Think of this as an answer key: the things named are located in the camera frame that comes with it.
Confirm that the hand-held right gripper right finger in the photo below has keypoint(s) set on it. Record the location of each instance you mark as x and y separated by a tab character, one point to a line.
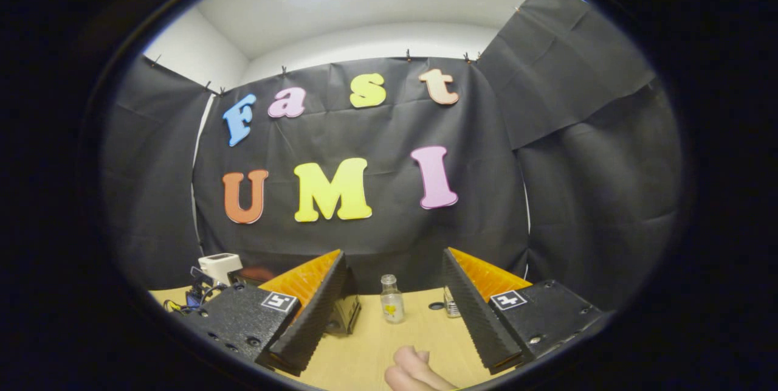
477	327

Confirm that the clear glass bottle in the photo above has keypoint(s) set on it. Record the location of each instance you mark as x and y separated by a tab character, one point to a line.
392	306

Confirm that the row of black cloth clips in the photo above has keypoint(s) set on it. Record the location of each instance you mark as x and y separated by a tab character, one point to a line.
283	69

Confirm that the white toaster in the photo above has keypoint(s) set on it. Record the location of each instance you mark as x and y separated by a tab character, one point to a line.
220	266

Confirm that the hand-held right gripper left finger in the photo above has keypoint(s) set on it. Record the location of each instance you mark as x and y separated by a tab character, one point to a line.
316	324

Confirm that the black electric oven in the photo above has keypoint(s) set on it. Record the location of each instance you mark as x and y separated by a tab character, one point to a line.
346	312

